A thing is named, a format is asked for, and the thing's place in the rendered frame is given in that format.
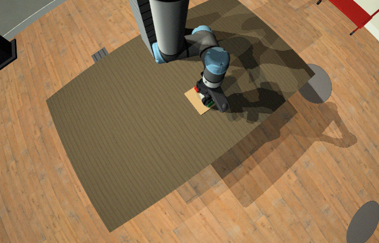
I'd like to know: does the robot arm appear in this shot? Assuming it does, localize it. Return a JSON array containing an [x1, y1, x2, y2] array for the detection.
[[149, 0, 230, 113]]

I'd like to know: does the green die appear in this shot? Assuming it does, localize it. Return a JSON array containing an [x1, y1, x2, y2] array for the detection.
[[207, 99, 213, 107]]

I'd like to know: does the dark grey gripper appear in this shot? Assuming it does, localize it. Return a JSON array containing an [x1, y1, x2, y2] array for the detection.
[[196, 79, 219, 106]]

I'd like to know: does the tan mat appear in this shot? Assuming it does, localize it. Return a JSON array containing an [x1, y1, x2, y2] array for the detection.
[[184, 87, 216, 115]]

